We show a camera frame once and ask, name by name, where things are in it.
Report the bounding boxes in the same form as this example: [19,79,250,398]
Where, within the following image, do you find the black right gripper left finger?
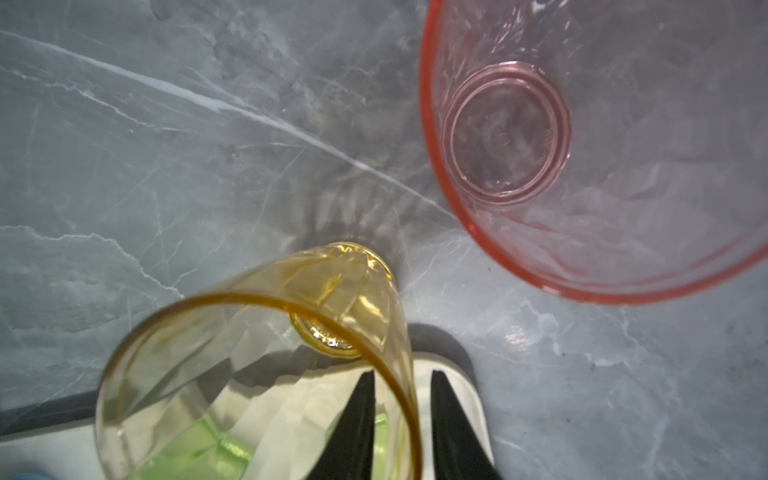
[306,371,376,480]

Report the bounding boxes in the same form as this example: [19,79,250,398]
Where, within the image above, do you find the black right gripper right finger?
[430,370,501,480]

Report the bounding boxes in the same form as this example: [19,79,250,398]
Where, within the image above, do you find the yellow short glass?
[95,241,424,479]

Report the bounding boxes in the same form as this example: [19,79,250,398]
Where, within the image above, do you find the green short glass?
[131,414,389,479]

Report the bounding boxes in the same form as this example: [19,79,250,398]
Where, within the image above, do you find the beige plastic tray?
[1,354,500,479]

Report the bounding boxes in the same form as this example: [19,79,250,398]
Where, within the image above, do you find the pink short glass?
[419,1,767,304]

